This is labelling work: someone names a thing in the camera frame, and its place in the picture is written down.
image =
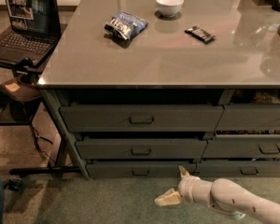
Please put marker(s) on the grey cabinet frame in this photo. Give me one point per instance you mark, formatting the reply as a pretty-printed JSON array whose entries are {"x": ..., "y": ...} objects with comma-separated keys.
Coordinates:
[{"x": 214, "y": 97}]

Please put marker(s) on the black laptop stand cart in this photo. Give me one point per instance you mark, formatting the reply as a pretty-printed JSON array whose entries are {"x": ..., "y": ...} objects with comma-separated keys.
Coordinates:
[{"x": 29, "y": 74}]

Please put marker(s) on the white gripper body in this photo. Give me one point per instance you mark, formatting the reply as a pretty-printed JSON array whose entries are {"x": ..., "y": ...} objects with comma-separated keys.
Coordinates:
[{"x": 186, "y": 188}]

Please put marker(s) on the grey drawer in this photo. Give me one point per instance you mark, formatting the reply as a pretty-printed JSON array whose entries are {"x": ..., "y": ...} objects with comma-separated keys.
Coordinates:
[
  {"x": 141, "y": 118},
  {"x": 249, "y": 117},
  {"x": 243, "y": 146},
  {"x": 141, "y": 148},
  {"x": 238, "y": 169},
  {"x": 122, "y": 169}
]

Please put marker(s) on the white ceramic bowl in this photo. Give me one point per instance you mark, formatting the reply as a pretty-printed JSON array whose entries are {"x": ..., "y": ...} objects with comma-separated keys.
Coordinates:
[{"x": 169, "y": 8}]

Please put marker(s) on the black open laptop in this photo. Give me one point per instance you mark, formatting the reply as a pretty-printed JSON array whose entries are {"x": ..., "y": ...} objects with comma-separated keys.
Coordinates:
[{"x": 35, "y": 31}]

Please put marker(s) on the black candy bar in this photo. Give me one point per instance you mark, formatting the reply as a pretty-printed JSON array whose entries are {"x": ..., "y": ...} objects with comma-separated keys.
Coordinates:
[{"x": 200, "y": 34}]

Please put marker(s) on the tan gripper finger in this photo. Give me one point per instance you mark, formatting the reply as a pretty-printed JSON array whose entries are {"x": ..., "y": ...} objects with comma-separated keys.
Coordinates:
[
  {"x": 183, "y": 172},
  {"x": 170, "y": 197}
]

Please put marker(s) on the blue chip bag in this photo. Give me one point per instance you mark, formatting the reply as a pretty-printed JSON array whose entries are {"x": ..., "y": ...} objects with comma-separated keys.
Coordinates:
[{"x": 125, "y": 26}]

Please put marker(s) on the black bag with note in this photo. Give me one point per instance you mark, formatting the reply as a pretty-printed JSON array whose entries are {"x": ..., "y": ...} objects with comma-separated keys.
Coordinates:
[{"x": 24, "y": 99}]

